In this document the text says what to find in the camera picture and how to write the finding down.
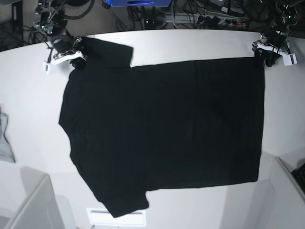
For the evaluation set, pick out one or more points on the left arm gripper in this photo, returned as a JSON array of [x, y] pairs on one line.
[[276, 39]]

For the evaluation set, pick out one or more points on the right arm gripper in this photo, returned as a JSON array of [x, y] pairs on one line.
[[66, 44]]

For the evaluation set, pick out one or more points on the black T-shirt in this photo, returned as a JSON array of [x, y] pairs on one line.
[[189, 124]]

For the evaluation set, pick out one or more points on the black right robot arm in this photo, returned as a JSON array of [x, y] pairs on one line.
[[50, 20]]

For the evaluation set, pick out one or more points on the white power strip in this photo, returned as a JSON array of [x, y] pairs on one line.
[[196, 19]]

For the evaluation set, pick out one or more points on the blue box at top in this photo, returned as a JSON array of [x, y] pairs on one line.
[[129, 3]]

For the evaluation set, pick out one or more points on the grey cloth at left edge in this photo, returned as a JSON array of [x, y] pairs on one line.
[[6, 153]]

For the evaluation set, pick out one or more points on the black keyboard at right edge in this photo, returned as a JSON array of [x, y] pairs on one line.
[[299, 176]]

